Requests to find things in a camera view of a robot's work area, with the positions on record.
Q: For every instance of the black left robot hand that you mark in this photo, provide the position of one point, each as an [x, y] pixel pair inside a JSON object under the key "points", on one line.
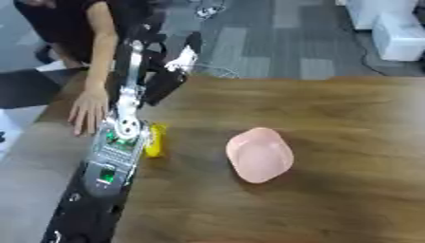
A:
{"points": [[161, 85]]}

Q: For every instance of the person's hand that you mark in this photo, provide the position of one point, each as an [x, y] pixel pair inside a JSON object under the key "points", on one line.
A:
{"points": [[88, 109]]}

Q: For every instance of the black seat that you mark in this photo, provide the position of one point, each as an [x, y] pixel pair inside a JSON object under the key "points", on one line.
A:
{"points": [[27, 88]]}

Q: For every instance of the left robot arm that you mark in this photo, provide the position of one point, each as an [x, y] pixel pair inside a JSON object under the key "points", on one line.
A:
{"points": [[110, 164]]}

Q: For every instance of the person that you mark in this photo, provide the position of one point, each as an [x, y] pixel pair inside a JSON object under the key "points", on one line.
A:
{"points": [[55, 25]]}

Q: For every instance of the person's forearm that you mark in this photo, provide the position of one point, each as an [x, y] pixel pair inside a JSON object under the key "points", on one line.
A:
{"points": [[103, 47]]}

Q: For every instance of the yellow oblong toy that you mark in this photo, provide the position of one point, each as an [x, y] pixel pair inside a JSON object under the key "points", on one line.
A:
{"points": [[155, 140]]}

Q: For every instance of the pink plastic bowl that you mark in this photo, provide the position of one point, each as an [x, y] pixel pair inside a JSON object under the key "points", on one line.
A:
{"points": [[260, 156]]}

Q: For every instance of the white cabinet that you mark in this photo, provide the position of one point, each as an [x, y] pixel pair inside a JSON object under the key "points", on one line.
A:
{"points": [[382, 11]]}

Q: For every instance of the white box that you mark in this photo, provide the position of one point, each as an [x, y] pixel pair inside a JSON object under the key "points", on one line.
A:
{"points": [[397, 38]]}

